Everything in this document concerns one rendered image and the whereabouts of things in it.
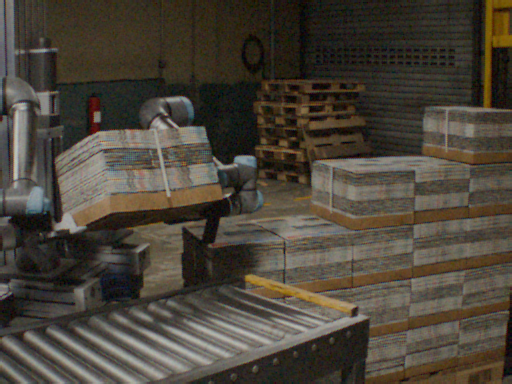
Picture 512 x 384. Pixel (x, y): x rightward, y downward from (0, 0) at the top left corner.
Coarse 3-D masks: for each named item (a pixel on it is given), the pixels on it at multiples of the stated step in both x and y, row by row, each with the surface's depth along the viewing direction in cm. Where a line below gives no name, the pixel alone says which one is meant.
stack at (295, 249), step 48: (192, 240) 273; (240, 240) 261; (288, 240) 264; (336, 240) 271; (384, 240) 280; (432, 240) 290; (384, 288) 284; (432, 288) 294; (384, 336) 288; (432, 336) 298
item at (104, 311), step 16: (192, 288) 213; (208, 288) 213; (240, 288) 222; (112, 304) 197; (128, 304) 197; (144, 304) 198; (48, 320) 182; (64, 320) 182; (80, 320) 185; (0, 336) 169; (16, 336) 172
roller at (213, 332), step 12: (156, 312) 195; (168, 312) 192; (180, 312) 191; (180, 324) 187; (192, 324) 184; (204, 324) 182; (216, 336) 176; (228, 336) 174; (240, 336) 174; (240, 348) 169; (252, 348) 167
